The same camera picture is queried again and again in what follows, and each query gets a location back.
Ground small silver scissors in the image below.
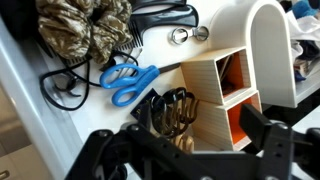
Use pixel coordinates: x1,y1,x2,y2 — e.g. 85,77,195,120
170,25,210,45

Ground black elastic hair ties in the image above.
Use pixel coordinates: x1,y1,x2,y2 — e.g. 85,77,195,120
39,49,139,112

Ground white open drawer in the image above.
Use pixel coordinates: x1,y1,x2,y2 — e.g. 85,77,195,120
0,0,320,180

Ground blue crumpled cloth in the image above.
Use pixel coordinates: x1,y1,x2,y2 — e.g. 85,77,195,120
292,0,319,19

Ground white arch organizer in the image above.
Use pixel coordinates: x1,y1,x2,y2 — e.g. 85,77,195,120
208,0,298,109

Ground beige claw hair clip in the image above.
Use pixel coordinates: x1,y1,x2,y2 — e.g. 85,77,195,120
171,133,196,154

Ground camouflage fabric scrunchie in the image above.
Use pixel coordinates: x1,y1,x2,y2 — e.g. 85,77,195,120
34,0,134,66

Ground pile of assorted clutter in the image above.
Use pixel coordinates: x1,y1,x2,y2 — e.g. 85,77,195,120
286,9,320,58

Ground black claw hair clip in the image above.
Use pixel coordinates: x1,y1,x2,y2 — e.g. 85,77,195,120
150,86,200,138

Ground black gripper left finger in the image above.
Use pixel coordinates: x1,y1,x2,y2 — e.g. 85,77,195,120
64,103,215,180

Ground small printed box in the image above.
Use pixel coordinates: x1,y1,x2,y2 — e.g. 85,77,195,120
293,58,320,83

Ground blue handled scissors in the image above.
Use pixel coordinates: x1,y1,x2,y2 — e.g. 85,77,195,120
99,62,183,108

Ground black yellow card pack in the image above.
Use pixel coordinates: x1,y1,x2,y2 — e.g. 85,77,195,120
130,87,161,122

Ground white orange box organizer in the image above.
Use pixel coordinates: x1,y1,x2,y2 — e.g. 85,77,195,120
179,46,263,153

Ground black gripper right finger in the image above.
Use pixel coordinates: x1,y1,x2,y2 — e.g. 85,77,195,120
239,103,320,180

